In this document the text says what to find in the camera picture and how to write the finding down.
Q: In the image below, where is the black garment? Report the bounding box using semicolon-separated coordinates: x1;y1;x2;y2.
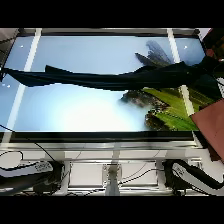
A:
0;61;214;92

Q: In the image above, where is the heap of clothes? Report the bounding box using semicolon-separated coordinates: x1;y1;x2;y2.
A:
201;28;224;62

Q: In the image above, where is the brown garment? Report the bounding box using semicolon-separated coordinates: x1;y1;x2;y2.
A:
189;99;224;163

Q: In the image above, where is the silver frame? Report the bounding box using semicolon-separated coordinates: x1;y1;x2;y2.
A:
0;132;224;197

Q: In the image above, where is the black cable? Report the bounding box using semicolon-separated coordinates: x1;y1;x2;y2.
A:
0;149;25;170
0;124;65;168
117;167;167;187

